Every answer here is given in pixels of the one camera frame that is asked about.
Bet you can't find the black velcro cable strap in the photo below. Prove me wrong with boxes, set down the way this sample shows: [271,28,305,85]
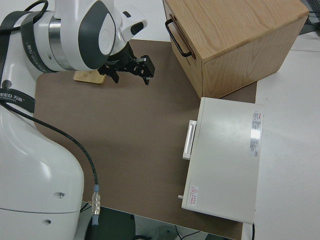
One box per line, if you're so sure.
[0,11,50,75]
[0,86,36,112]

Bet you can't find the wooden mug stand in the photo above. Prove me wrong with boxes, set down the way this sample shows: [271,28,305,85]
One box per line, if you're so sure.
[73,69,106,86]

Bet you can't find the black cable with metal connector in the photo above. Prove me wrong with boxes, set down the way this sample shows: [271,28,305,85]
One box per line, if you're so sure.
[0,0,102,240]

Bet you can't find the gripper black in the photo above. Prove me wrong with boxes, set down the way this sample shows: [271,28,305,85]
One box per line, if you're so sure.
[98,44,156,86]

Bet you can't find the white oven door handle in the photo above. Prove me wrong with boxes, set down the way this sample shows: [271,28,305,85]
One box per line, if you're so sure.
[182,119,198,161]

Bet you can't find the black drawer handle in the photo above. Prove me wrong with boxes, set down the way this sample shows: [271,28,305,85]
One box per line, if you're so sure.
[164,19,193,58]

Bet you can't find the white toaster oven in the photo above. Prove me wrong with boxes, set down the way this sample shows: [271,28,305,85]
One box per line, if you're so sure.
[181,96,265,224]

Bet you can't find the wooden drawer box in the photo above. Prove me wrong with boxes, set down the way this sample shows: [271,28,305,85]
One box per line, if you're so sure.
[162,0,310,100]

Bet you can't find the brown table mat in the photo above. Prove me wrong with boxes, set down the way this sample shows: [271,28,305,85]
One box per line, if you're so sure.
[33,39,259,240]

